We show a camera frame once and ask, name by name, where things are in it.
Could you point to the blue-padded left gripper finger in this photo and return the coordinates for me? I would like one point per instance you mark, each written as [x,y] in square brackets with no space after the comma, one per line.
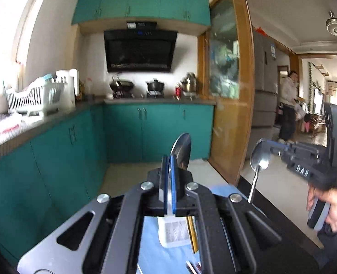
[164,184]
[173,173]

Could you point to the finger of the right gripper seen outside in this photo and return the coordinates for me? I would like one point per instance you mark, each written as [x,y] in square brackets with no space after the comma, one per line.
[269,147]

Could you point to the steel spoon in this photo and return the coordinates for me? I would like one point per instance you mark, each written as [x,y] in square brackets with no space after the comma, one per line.
[182,150]
[259,160]

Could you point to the person's right hand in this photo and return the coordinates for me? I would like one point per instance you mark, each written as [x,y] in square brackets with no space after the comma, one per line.
[329,196]

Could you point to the grey refrigerator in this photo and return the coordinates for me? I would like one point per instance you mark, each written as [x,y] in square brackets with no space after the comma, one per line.
[265,91]

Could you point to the person in white jacket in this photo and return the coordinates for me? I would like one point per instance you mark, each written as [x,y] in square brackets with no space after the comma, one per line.
[288,98]

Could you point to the white plastic utensil caddy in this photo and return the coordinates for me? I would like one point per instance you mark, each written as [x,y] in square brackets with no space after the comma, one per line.
[173,231]

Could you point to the gold chopstick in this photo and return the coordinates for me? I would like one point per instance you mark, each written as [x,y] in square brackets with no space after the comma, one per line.
[192,234]

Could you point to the red canister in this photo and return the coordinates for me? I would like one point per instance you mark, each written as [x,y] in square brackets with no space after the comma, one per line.
[178,92]

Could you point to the black cooking pot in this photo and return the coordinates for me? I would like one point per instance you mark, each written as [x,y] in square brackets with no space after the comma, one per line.
[155,86]

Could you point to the steel kettle pot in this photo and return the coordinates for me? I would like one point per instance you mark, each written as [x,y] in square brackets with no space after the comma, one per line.
[189,83]

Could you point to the black wok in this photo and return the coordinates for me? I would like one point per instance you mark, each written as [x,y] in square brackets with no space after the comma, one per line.
[118,85]

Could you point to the wooden glass sliding door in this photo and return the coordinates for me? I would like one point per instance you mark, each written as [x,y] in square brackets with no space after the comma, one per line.
[225,69]

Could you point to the black range hood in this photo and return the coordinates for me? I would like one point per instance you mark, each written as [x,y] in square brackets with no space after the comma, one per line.
[139,50]

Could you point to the white dish rack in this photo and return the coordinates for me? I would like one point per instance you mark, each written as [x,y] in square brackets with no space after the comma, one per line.
[41,96]

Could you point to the ceiling lamp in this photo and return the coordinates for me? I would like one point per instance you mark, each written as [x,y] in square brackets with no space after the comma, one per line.
[331,24]

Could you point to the teal lower cabinets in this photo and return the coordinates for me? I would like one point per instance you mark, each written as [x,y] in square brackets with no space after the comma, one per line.
[48,178]

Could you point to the teal cabinets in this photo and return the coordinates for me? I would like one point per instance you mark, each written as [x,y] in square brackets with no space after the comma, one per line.
[48,178]
[193,11]

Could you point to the teal upper cabinets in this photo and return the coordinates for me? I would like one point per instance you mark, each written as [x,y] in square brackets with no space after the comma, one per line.
[193,11]

